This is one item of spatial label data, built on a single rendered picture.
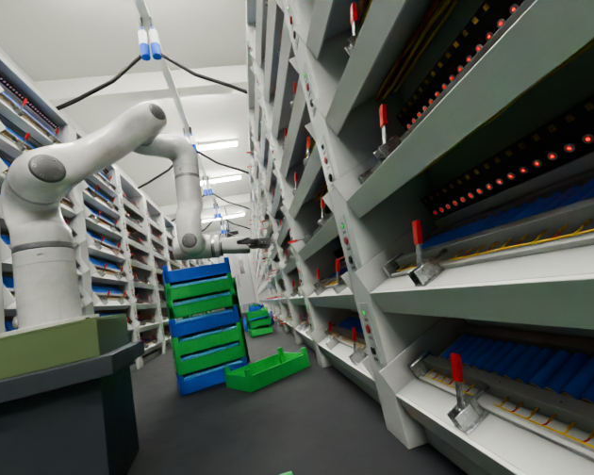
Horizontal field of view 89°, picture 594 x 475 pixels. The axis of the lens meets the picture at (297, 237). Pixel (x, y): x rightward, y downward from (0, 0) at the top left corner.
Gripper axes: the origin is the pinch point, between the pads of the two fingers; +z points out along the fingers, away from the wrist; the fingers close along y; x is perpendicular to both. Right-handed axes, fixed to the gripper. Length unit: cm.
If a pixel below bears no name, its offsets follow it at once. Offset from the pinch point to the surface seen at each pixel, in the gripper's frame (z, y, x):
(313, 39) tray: 11, 56, 35
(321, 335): 22.0, -17.5, -37.1
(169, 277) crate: -42, -34, -7
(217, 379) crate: -23, -38, -53
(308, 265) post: 19.3, -17.9, -7.5
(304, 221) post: 19.1, -17.9, 11.8
